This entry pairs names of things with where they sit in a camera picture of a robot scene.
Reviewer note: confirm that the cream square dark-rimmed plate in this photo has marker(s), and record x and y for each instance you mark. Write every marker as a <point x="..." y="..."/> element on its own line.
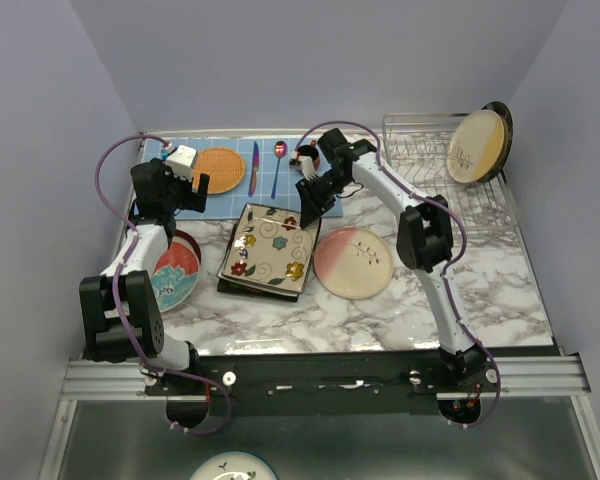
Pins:
<point x="267" y="247"/>

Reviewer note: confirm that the woven wicker round trivet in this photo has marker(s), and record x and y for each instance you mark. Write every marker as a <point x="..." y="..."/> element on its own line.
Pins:
<point x="225" y="167"/>

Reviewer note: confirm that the white floral plate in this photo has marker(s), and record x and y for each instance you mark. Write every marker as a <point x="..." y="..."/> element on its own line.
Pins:
<point x="234" y="466"/>

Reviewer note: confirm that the wire dish rack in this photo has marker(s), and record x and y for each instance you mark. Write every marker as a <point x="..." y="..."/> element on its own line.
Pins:
<point x="417" y="144"/>

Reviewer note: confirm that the orange black mug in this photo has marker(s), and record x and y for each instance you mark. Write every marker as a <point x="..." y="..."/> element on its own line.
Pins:
<point x="312" y="151"/>

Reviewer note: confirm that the beige floral round plate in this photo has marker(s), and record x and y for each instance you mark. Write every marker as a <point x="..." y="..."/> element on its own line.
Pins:
<point x="353" y="263"/>

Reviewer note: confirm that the iridescent knife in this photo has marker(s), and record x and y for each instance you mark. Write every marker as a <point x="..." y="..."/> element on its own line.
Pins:
<point x="255" y="163"/>

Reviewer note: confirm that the yellow round plate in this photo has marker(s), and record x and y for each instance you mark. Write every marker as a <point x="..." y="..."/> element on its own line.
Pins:
<point x="476" y="147"/>

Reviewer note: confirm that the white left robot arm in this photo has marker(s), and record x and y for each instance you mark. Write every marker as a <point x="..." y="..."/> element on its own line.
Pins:
<point x="121" y="317"/>

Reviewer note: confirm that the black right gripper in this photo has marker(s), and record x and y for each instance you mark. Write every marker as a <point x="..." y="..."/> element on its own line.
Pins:
<point x="312" y="203"/>

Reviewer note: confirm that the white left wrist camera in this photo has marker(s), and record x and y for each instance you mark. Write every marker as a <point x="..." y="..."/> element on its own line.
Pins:
<point x="181" y="159"/>

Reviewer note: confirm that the iridescent spoon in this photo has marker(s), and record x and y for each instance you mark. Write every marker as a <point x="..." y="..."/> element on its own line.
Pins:
<point x="280" y="151"/>

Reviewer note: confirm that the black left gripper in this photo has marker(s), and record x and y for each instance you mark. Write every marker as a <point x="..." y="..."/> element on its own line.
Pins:
<point x="192" y="200"/>

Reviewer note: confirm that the dark olive round plate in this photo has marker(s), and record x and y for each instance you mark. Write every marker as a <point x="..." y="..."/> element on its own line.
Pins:
<point x="505" y="115"/>

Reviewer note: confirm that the red rimmed round plate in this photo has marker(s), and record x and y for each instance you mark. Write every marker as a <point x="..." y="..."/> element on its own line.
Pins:
<point x="187" y="239"/>

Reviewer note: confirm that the black teal square plate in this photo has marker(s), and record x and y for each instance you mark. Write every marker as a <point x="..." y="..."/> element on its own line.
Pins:
<point x="235" y="289"/>

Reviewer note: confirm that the blue grid placemat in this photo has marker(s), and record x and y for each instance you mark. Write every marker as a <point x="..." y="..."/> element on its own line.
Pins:
<point x="229" y="205"/>

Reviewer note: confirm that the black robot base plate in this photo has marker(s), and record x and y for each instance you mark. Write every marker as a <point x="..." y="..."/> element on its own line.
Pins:
<point x="420" y="382"/>

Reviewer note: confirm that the aluminium frame rail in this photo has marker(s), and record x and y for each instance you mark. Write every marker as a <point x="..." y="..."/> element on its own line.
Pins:
<point x="557" y="376"/>

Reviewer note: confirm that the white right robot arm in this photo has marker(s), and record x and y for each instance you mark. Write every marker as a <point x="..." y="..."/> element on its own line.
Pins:
<point x="430" y="240"/>

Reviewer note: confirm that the white red rimmed plate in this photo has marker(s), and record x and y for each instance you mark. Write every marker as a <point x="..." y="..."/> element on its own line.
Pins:
<point x="175" y="276"/>

